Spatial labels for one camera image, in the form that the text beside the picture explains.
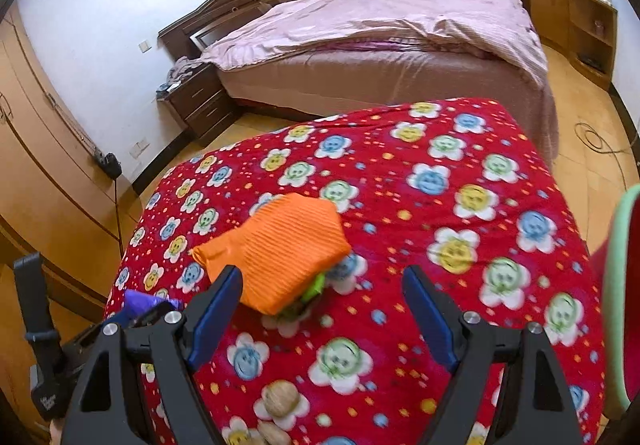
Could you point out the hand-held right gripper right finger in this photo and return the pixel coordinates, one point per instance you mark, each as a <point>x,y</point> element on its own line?
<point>430,320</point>

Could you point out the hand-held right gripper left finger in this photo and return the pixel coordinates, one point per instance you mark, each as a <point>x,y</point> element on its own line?
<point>215,315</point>

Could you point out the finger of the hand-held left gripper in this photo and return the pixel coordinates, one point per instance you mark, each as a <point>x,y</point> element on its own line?
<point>150,316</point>

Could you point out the purple plastic bag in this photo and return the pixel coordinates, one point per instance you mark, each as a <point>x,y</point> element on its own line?
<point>142,300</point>

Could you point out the orange plastic bag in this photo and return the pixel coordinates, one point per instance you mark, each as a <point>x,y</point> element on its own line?
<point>285,245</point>

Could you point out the red smiley flower blanket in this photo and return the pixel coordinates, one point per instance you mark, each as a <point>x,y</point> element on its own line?
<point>400,225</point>

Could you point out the green packet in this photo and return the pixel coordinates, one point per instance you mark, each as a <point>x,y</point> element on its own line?
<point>315,286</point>

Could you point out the peanut in shell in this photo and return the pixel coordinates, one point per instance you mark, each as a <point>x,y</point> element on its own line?
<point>272,432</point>
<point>280,400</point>

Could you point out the black power strip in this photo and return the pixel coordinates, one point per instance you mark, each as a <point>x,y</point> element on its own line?
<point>109,164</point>

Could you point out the light wooden wardrobe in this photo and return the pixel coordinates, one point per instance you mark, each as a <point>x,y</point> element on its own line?
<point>40,150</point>

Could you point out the dark wooden nightstand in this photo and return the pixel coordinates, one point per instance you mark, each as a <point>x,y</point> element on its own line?
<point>205,105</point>

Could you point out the pile of light clothes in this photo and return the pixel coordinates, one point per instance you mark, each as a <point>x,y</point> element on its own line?
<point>185,70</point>

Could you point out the wooden bed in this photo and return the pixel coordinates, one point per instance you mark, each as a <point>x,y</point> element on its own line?
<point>350,80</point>

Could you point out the pink quilt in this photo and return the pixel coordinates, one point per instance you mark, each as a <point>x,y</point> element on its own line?
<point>375,25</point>

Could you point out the long wooden cabinet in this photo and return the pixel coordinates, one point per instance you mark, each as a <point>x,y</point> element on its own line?
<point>550,10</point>

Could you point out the white wall socket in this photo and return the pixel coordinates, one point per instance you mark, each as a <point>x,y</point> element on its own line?
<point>140,147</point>

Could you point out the white wall switch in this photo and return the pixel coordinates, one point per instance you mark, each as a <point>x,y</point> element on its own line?
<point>144,45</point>

